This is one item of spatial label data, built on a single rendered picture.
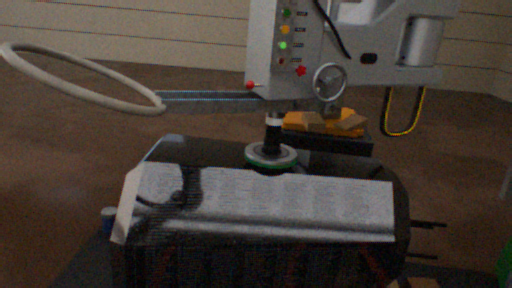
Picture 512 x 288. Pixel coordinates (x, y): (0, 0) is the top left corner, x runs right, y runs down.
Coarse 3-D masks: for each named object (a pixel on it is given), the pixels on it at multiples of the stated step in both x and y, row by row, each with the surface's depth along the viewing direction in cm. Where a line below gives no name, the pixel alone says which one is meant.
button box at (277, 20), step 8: (280, 0) 121; (296, 0) 123; (272, 8) 123; (280, 8) 122; (296, 8) 124; (272, 16) 123; (280, 16) 123; (272, 24) 124; (280, 24) 124; (288, 24) 125; (272, 32) 124; (280, 32) 125; (272, 40) 125; (280, 40) 126; (288, 40) 127; (272, 48) 126; (288, 48) 128; (272, 56) 127; (288, 56) 129; (272, 64) 128; (288, 64) 130
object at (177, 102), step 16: (160, 96) 134; (176, 96) 136; (192, 96) 139; (208, 96) 141; (224, 96) 144; (240, 96) 147; (256, 96) 150; (176, 112) 127; (192, 112) 129; (208, 112) 132; (224, 112) 134; (240, 112) 137; (256, 112) 139
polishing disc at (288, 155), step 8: (256, 144) 161; (248, 152) 153; (256, 152) 153; (288, 152) 156; (296, 152) 157; (256, 160) 148; (264, 160) 147; (272, 160) 147; (280, 160) 148; (288, 160) 149
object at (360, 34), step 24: (384, 0) 149; (408, 0) 145; (432, 0) 149; (456, 0) 155; (336, 24) 143; (360, 24) 144; (384, 24) 144; (336, 48) 139; (360, 48) 143; (384, 48) 148; (336, 72) 143; (360, 72) 148; (384, 72) 153; (408, 72) 158; (432, 72) 164
